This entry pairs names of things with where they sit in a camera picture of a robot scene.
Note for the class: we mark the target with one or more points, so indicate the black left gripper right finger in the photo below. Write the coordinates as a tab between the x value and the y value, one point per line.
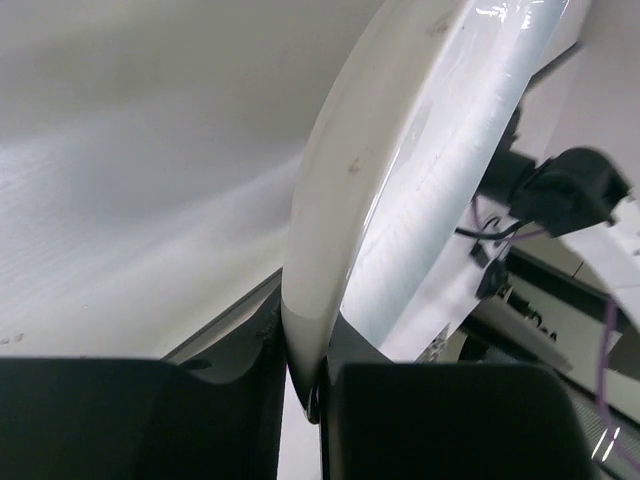
387	420

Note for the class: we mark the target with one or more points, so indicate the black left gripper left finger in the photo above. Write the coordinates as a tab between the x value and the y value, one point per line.
215	416

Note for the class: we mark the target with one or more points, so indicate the large oval white plate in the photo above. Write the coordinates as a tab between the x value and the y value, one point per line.
394	157

